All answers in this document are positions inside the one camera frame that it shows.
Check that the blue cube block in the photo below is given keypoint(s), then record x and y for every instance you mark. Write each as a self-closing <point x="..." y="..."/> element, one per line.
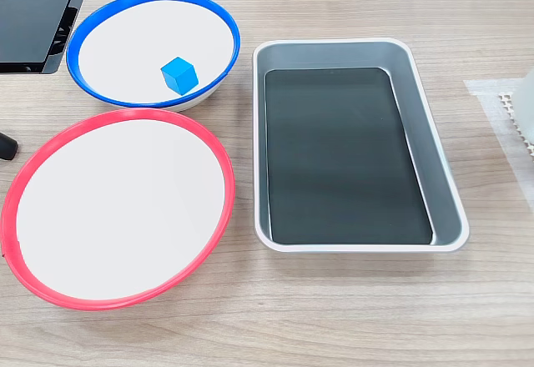
<point x="178" y="77"/>

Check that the black tray liner mat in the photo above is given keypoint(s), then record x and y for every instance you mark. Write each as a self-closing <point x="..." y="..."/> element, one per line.
<point x="342" y="162"/>

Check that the red-rimmed round dish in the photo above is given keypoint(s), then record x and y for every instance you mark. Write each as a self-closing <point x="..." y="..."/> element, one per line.
<point x="121" y="208"/>

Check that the silver metal tray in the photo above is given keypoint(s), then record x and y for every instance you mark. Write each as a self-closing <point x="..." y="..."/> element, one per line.
<point x="425" y="133"/>

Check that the blue-rimmed round dish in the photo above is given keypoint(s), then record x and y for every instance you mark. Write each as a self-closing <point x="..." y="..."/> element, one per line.
<point x="137" y="37"/>

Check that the beige mesh mat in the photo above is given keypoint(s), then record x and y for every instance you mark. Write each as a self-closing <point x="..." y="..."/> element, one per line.
<point x="507" y="102"/>

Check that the black cylindrical foot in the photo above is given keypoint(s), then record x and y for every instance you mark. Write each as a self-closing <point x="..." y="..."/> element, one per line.
<point x="7" y="147"/>

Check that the black flat stand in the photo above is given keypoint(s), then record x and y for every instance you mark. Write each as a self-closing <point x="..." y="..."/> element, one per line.
<point x="29" y="25"/>

